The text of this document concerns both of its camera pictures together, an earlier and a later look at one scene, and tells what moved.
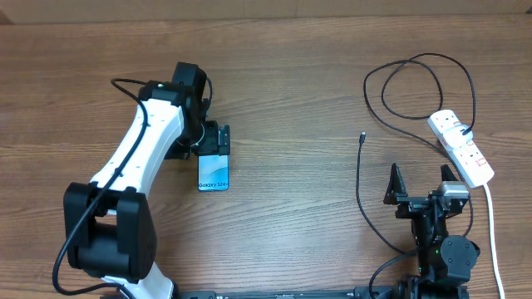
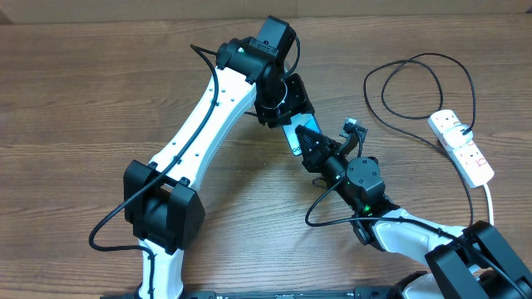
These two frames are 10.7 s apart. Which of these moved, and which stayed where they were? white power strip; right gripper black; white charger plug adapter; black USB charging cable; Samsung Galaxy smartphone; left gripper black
Moved: right gripper black; left gripper black; Samsung Galaxy smartphone
Stayed: white charger plug adapter; white power strip; black USB charging cable
